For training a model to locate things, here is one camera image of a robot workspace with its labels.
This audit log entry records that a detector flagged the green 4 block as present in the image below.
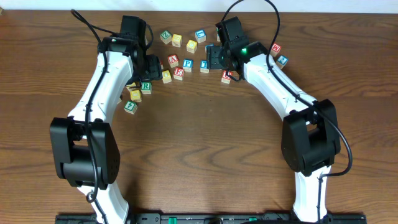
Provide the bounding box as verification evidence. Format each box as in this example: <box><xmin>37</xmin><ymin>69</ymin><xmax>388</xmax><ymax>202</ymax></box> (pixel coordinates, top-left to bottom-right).
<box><xmin>124</xmin><ymin>101</ymin><xmax>138</xmax><ymax>114</ymax></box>

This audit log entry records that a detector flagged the red E block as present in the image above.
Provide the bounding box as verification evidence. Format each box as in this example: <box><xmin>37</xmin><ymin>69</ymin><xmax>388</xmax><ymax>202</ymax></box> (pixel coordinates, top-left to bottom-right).
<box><xmin>174</xmin><ymin>67</ymin><xmax>184</xmax><ymax>81</ymax></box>

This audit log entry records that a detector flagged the yellow block beside V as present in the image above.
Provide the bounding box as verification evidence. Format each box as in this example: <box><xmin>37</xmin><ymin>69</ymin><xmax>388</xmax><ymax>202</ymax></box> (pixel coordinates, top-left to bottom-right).
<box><xmin>126</xmin><ymin>82</ymin><xmax>140</xmax><ymax>91</ymax></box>

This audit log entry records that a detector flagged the blue L block middle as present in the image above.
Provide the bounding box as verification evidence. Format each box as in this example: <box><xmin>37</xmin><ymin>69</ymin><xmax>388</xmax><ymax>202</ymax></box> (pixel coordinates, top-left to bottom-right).
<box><xmin>205</xmin><ymin>44</ymin><xmax>214</xmax><ymax>53</ymax></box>

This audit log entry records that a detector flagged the yellow block top row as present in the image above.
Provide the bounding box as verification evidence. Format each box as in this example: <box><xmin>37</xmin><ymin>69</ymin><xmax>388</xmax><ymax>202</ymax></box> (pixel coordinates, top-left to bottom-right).
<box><xmin>172</xmin><ymin>34</ymin><xmax>182</xmax><ymax>47</ymax></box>

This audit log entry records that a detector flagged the yellow O block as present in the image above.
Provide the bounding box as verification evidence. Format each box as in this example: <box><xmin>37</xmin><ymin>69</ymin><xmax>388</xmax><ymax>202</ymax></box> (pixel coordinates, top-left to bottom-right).
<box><xmin>162</xmin><ymin>70</ymin><xmax>172</xmax><ymax>84</ymax></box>

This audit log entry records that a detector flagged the green Z block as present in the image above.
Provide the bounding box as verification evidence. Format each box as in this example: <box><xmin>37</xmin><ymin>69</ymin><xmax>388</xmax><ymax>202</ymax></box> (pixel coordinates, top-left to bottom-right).
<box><xmin>160</xmin><ymin>30</ymin><xmax>172</xmax><ymax>45</ymax></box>

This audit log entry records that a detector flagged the blue l block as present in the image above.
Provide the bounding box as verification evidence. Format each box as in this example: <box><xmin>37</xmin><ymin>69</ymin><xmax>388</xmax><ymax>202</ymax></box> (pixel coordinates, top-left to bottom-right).
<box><xmin>205</xmin><ymin>44</ymin><xmax>214</xmax><ymax>53</ymax></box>
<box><xmin>195</xmin><ymin>29</ymin><xmax>206</xmax><ymax>43</ymax></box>

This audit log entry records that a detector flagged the blue T block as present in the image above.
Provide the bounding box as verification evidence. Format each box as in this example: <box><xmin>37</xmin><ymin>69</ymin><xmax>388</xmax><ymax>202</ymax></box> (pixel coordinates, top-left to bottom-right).
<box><xmin>200</xmin><ymin>60</ymin><xmax>210</xmax><ymax>73</ymax></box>

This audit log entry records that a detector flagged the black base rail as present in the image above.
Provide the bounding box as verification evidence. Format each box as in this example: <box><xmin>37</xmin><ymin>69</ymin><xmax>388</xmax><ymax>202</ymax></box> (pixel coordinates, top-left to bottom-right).
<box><xmin>55</xmin><ymin>212</ymin><xmax>368</xmax><ymax>224</ymax></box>

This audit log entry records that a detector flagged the green R block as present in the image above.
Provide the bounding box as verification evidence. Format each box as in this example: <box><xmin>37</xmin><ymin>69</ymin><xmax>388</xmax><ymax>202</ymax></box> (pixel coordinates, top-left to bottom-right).
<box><xmin>141</xmin><ymin>82</ymin><xmax>152</xmax><ymax>95</ymax></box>

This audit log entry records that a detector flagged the blue P block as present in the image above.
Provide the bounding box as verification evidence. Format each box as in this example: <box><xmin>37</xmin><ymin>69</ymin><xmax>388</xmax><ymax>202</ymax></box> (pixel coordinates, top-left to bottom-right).
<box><xmin>183</xmin><ymin>58</ymin><xmax>193</xmax><ymax>72</ymax></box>

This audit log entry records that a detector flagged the blue D block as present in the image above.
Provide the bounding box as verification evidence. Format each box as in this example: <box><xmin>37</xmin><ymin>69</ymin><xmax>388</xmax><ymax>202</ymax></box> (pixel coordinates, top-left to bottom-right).
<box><xmin>216</xmin><ymin>33</ymin><xmax>221</xmax><ymax>42</ymax></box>

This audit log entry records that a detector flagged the blue 2 block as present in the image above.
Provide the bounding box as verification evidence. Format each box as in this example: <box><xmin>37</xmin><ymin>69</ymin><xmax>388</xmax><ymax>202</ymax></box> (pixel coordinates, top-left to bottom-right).
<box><xmin>275</xmin><ymin>55</ymin><xmax>289</xmax><ymax>70</ymax></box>

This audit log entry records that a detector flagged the yellow block second row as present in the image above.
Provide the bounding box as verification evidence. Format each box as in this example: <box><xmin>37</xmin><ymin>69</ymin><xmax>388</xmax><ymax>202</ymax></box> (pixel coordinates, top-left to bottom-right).
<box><xmin>186</xmin><ymin>40</ymin><xmax>198</xmax><ymax>54</ymax></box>

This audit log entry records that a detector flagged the red M block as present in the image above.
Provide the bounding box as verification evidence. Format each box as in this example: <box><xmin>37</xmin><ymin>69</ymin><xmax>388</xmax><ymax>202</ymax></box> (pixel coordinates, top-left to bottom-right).
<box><xmin>270</xmin><ymin>43</ymin><xmax>282</xmax><ymax>57</ymax></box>

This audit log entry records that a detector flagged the red U block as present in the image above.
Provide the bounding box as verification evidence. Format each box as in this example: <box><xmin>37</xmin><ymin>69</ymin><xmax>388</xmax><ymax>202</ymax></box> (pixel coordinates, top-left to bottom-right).
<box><xmin>221</xmin><ymin>70</ymin><xmax>233</xmax><ymax>84</ymax></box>

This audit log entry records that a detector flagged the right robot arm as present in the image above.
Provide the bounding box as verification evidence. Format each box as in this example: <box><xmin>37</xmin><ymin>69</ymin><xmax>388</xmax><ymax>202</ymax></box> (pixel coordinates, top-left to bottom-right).
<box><xmin>206</xmin><ymin>42</ymin><xmax>341</xmax><ymax>222</ymax></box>

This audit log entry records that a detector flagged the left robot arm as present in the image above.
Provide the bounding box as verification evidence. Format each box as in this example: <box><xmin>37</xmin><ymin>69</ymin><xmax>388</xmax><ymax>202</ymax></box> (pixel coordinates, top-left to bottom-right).
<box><xmin>50</xmin><ymin>36</ymin><xmax>162</xmax><ymax>223</ymax></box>

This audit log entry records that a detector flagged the blue L block top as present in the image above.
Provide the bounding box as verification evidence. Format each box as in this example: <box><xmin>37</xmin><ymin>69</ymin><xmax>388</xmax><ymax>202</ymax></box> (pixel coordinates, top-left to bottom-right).
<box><xmin>195</xmin><ymin>29</ymin><xmax>206</xmax><ymax>43</ymax></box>

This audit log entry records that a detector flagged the red A block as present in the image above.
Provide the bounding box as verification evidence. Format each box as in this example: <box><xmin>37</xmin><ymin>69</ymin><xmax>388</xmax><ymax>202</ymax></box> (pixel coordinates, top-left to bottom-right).
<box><xmin>167</xmin><ymin>54</ymin><xmax>179</xmax><ymax>68</ymax></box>

